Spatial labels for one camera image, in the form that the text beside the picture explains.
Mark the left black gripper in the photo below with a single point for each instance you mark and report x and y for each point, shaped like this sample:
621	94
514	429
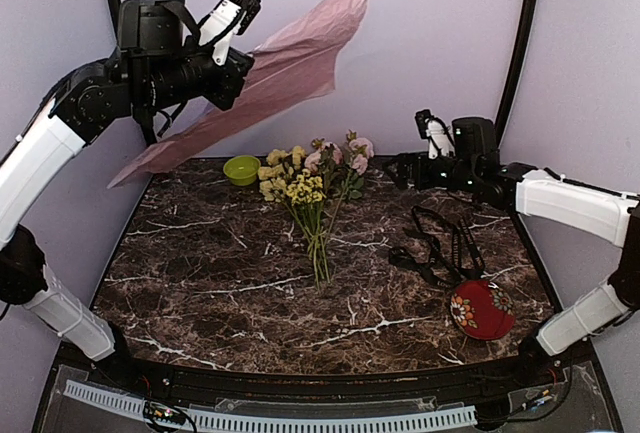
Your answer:
223	93

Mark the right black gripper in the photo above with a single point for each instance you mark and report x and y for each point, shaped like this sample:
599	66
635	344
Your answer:
406	161

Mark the pink carnation stem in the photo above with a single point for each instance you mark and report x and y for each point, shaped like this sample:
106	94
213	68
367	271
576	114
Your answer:
358	151

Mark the pink purple wrapping paper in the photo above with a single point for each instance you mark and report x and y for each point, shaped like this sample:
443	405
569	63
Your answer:
295	64

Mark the small yellow flower bunch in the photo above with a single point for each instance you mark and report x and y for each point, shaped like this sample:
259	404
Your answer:
305	200

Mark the pink rose stem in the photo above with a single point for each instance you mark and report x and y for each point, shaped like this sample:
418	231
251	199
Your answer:
328	162

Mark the pale yellow flower stem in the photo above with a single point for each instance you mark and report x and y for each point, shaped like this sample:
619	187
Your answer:
282	167

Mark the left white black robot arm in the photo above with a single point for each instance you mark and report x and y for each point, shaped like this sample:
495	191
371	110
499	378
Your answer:
163	59

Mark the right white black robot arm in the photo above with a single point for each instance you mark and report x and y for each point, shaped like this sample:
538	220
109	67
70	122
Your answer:
540	194

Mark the green plastic bowl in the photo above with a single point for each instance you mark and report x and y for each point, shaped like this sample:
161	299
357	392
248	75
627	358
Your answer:
242	170

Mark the red floral pouch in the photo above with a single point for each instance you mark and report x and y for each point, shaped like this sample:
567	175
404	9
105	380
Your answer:
482	310

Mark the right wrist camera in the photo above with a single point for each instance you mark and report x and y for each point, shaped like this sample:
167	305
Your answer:
436	133

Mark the right black frame post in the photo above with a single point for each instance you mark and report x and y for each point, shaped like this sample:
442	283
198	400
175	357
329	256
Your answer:
515	68

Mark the black front rail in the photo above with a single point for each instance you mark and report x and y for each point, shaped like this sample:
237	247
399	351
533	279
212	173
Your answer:
179	377

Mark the white slotted cable duct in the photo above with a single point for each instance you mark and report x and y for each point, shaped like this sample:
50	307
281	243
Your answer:
196	419

